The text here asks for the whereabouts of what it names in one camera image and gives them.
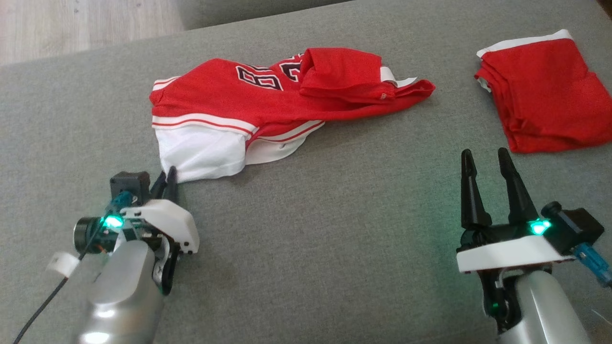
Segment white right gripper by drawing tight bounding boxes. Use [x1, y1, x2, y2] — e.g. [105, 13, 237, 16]
[456, 147, 577, 333]

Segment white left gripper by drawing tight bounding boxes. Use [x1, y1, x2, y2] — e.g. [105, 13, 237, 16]
[73, 166, 200, 296]

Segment red and white basketball jersey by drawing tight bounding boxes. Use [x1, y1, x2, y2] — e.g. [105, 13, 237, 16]
[149, 47, 437, 183]

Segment red shorts with white stripe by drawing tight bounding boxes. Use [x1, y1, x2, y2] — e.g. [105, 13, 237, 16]
[474, 30, 612, 153]

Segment small grey sofa cushion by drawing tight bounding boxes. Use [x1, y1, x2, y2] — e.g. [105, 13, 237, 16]
[178, 0, 357, 30]

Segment white tape label on cable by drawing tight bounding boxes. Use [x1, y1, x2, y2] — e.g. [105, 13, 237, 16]
[46, 252, 81, 279]

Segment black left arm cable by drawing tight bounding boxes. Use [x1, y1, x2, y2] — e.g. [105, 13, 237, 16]
[12, 191, 132, 344]

